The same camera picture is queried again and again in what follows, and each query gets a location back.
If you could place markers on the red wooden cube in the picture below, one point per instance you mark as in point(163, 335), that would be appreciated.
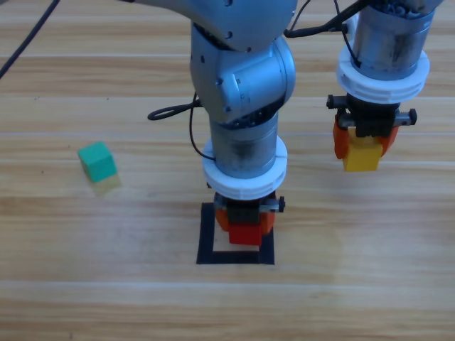
point(245, 234)

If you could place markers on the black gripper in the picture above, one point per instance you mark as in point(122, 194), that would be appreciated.
point(243, 211)
point(373, 117)

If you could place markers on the yellow wooden cube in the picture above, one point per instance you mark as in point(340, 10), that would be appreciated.
point(360, 156)

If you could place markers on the green wooden cube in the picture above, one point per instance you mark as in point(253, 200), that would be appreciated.
point(97, 161)

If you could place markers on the black tape square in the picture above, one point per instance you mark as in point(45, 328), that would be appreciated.
point(204, 245)

